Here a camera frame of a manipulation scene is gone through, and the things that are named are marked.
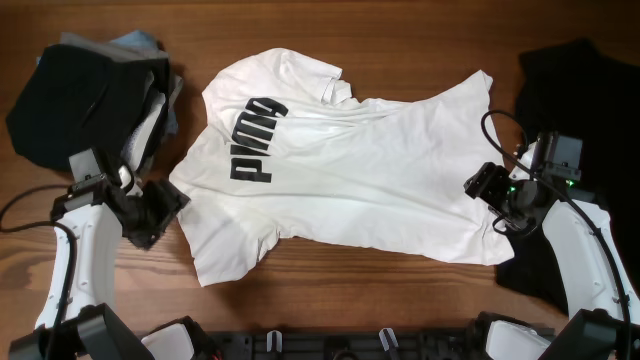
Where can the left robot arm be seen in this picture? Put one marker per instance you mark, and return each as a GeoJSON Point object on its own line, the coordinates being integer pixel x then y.
{"type": "Point", "coordinates": [104, 204]}

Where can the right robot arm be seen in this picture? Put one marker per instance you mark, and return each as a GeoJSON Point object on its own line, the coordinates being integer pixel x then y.
{"type": "Point", "coordinates": [604, 315]}

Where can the black garment right side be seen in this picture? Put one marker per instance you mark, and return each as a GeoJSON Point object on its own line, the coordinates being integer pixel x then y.
{"type": "Point", "coordinates": [578, 91]}

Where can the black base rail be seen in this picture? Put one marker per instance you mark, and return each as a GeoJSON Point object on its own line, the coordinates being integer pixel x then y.
{"type": "Point", "coordinates": [450, 344]}

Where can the blue folded garment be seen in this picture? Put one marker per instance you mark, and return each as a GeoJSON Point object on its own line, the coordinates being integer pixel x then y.
{"type": "Point", "coordinates": [134, 46]}

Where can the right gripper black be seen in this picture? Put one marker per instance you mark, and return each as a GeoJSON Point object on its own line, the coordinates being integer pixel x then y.
{"type": "Point", "coordinates": [485, 183]}

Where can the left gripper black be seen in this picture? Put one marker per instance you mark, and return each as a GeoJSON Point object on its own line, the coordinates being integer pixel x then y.
{"type": "Point", "coordinates": [170, 201]}

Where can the grey folded garment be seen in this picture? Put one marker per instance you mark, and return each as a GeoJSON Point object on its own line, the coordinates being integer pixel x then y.
{"type": "Point", "coordinates": [139, 149]}

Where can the white Puma t-shirt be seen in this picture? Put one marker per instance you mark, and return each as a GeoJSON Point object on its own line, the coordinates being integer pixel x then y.
{"type": "Point", "coordinates": [288, 151]}

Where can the black folded garment on stack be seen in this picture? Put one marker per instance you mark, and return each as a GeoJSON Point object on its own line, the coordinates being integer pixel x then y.
{"type": "Point", "coordinates": [77, 99]}

